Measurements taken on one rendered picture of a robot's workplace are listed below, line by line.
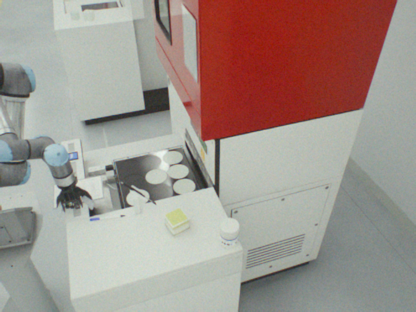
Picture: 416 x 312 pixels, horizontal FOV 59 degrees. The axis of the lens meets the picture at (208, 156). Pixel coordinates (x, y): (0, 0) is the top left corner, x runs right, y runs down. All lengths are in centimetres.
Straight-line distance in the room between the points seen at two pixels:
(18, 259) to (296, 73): 133
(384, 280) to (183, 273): 160
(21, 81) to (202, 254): 101
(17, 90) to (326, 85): 125
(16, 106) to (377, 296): 223
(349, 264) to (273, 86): 158
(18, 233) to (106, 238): 41
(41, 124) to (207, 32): 295
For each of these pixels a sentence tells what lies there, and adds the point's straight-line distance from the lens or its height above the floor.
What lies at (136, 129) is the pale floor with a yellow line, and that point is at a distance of 364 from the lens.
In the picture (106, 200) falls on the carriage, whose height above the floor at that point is 88.
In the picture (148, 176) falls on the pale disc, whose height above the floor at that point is 90.
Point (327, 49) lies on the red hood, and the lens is 148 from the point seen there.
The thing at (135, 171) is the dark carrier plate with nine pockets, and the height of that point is 90.
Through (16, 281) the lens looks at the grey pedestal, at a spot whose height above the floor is 55.
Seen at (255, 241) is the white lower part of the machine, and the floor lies 46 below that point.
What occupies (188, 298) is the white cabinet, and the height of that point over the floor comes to 74.
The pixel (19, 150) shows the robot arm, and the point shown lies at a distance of 145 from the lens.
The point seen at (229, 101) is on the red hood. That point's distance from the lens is 138.
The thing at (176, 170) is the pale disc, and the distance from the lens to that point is 181.
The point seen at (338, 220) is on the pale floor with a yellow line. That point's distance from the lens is 291.
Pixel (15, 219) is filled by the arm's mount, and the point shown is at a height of 97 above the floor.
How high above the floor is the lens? 213
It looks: 41 degrees down
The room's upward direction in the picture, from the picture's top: straight up
